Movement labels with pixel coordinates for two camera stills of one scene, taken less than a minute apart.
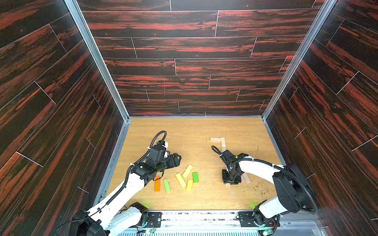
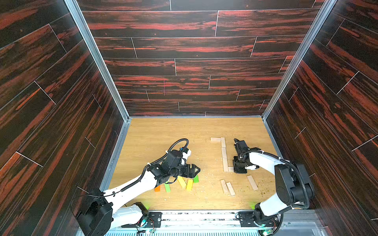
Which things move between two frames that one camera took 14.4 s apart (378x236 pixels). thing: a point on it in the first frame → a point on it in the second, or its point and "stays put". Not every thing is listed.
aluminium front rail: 227,223 stays put
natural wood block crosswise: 215,139 stays put
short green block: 196,178 stays put
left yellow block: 181,180 stays put
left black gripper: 176,162 → 191,175
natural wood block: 223,142 stays put
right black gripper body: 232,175 → 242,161
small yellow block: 189,185 stays put
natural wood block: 245,178 → 252,182
